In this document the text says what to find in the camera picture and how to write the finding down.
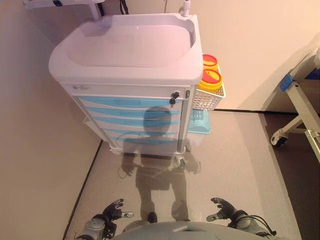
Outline white IV pole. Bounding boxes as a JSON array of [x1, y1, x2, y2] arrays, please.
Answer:
[[180, 0, 193, 19]]

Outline white hospital bed frame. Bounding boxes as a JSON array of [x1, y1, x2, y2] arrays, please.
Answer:
[[271, 32, 320, 163]]

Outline white plastic mesh basket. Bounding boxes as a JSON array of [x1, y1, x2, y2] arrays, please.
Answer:
[[191, 63, 227, 112]]

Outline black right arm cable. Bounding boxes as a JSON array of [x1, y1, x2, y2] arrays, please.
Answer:
[[248, 214, 277, 237]]

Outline black hanging cable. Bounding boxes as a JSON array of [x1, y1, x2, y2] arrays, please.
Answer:
[[119, 0, 130, 15]]

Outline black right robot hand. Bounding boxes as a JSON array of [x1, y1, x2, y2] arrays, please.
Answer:
[[206, 197, 238, 222]]

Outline grey robot torso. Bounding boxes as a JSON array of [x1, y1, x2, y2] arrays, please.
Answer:
[[113, 220, 266, 240]]

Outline yellow sharps container red lid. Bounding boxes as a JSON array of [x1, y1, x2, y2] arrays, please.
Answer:
[[197, 68, 223, 94], [201, 53, 220, 72]]

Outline white medical cart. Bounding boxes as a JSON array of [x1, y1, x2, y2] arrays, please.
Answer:
[[48, 13, 204, 157]]

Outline black cart keys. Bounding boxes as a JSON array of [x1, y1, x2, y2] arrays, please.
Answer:
[[169, 91, 181, 108]]

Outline blue bed corner bumper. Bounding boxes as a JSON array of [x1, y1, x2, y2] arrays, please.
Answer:
[[279, 74, 293, 92]]

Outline white bed caster wheel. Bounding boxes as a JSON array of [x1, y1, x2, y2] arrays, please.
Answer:
[[271, 129, 288, 148]]

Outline light blue waste bin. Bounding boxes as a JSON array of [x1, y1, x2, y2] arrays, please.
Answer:
[[187, 108, 212, 135]]

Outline clear plastic bin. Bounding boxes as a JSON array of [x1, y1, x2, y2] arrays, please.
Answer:
[[186, 131, 205, 149]]

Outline cart caster wheel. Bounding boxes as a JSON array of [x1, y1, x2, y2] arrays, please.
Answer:
[[174, 154, 188, 168]]

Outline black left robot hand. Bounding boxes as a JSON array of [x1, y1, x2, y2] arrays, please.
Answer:
[[102, 198, 135, 222]]

